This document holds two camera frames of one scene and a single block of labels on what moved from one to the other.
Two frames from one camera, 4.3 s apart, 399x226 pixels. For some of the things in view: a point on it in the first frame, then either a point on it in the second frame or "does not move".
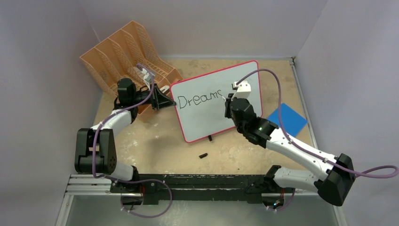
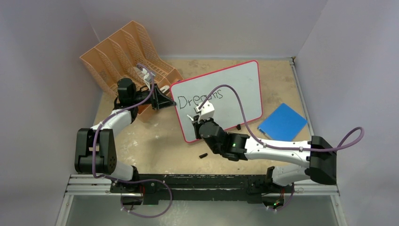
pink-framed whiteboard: (198, 99) does not move
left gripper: (162, 100) does not move
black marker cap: (203, 155) does not move
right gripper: (227, 114) to (197, 123)
